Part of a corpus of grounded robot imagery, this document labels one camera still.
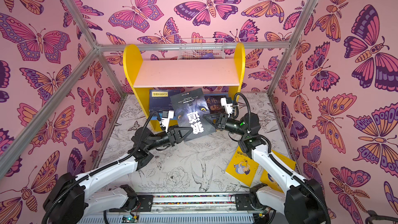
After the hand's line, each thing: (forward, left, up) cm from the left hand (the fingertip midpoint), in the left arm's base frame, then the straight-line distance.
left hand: (192, 130), depth 64 cm
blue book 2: (+20, +25, -13) cm, 35 cm away
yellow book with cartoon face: (-11, -37, -30) cm, 49 cm away
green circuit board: (-28, +30, -34) cm, 53 cm away
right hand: (+5, -5, +3) cm, 7 cm away
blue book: (+28, +20, -11) cm, 36 cm away
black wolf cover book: (+9, +1, +4) cm, 10 cm away
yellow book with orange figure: (-5, -25, -30) cm, 40 cm away
